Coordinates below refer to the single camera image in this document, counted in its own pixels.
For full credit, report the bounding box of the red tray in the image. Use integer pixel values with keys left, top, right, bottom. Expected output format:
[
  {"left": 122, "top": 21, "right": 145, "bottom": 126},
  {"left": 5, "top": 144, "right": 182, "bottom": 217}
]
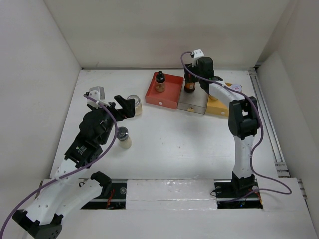
[{"left": 145, "top": 72, "right": 184, "bottom": 109}]

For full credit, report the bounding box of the silver-cap white spice jar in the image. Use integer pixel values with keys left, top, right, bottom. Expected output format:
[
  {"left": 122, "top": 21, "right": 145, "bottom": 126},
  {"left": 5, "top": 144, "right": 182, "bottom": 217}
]
[{"left": 117, "top": 127, "right": 132, "bottom": 149}]

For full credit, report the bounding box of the red-cap dark sauce bottle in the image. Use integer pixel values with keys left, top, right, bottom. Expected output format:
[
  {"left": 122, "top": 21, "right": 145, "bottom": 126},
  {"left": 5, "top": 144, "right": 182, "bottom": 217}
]
[{"left": 184, "top": 74, "right": 196, "bottom": 93}]

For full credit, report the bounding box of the wide silver-rim spice jar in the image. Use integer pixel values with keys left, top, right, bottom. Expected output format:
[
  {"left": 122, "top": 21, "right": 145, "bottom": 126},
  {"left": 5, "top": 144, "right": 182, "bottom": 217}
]
[{"left": 127, "top": 95, "right": 143, "bottom": 116}]

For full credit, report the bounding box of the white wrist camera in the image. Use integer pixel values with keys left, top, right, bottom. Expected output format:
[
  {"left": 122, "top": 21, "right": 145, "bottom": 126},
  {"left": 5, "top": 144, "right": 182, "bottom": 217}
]
[
  {"left": 84, "top": 86, "right": 110, "bottom": 108},
  {"left": 190, "top": 49, "right": 204, "bottom": 59}
]

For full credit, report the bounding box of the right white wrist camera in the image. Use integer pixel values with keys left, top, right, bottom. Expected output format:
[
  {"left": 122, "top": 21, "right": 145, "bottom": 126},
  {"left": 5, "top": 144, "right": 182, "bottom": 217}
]
[{"left": 190, "top": 49, "right": 204, "bottom": 59}]

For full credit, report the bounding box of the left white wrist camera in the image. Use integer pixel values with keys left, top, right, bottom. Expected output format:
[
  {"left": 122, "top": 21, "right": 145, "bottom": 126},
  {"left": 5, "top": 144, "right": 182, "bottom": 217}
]
[{"left": 84, "top": 86, "right": 110, "bottom": 108}]

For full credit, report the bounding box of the white-lid small jar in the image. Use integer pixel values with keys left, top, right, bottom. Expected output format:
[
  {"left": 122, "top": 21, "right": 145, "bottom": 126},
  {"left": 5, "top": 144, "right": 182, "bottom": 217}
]
[{"left": 229, "top": 84, "right": 242, "bottom": 92}]

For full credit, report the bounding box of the purple cable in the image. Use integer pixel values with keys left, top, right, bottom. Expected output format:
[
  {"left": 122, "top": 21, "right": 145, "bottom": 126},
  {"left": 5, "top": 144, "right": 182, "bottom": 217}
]
[
  {"left": 180, "top": 51, "right": 292, "bottom": 204},
  {"left": 0, "top": 93, "right": 118, "bottom": 239}
]

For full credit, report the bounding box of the yellow tray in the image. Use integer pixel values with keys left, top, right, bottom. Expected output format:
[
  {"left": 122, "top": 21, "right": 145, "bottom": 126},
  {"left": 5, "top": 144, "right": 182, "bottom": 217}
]
[{"left": 205, "top": 95, "right": 229, "bottom": 117}]

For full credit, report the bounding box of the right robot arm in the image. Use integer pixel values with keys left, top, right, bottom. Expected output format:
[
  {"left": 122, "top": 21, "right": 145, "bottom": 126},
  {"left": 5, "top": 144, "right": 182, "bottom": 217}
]
[{"left": 183, "top": 56, "right": 262, "bottom": 199}]

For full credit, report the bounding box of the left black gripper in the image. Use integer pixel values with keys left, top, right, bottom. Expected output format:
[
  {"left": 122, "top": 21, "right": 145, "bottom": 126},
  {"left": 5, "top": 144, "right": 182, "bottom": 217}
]
[{"left": 91, "top": 96, "right": 135, "bottom": 145}]

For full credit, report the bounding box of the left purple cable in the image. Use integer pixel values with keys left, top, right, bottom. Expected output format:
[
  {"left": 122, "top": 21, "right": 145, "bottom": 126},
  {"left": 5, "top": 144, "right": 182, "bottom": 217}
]
[{"left": 0, "top": 93, "right": 118, "bottom": 239}]

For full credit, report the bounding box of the clear plastic tray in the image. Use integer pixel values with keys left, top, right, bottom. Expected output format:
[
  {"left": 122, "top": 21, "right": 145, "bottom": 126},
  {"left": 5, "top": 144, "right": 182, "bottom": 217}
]
[{"left": 177, "top": 80, "right": 208, "bottom": 114}]

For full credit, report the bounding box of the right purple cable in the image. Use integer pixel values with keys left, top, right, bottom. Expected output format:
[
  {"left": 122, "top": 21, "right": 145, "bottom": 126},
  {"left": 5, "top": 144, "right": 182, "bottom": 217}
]
[{"left": 180, "top": 51, "right": 292, "bottom": 204}]

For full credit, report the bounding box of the black-cap white spice bottle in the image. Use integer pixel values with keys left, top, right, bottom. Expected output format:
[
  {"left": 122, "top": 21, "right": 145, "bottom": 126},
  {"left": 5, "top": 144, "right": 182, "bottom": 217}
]
[{"left": 209, "top": 95, "right": 218, "bottom": 101}]

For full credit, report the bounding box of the aluminium mounting rail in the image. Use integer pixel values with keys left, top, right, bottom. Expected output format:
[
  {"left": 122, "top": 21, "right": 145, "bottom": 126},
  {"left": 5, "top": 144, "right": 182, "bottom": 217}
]
[{"left": 248, "top": 63, "right": 290, "bottom": 178}]

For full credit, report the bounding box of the black-cap brown spice bottle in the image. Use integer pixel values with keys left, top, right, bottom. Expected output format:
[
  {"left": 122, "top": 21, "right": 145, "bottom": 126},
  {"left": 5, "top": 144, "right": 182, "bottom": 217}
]
[{"left": 155, "top": 71, "right": 165, "bottom": 93}]

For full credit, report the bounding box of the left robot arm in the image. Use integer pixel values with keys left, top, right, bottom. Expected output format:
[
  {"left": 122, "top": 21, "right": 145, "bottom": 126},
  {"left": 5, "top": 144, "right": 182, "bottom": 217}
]
[{"left": 12, "top": 93, "right": 135, "bottom": 239}]

